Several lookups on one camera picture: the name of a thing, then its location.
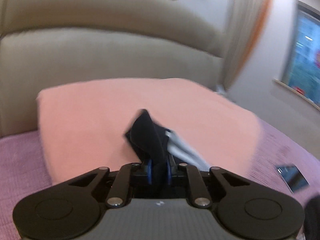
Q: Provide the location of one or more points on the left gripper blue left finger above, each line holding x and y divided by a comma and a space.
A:
149, 171

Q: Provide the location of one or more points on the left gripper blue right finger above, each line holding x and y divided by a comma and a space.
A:
169, 173

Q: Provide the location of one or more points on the black hoodie with white stripes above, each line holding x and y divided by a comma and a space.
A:
150, 140

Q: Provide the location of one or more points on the folded pink blanket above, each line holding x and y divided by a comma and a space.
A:
113, 122

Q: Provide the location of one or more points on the tablet with dark screen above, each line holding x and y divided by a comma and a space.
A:
292, 177

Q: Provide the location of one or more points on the purple bed cover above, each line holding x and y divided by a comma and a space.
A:
24, 172

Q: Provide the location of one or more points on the beige padded headboard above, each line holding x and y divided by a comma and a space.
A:
46, 43

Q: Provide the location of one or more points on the dark framed window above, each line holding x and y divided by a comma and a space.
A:
301, 72

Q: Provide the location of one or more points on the left beige orange curtain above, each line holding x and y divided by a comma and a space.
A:
245, 24

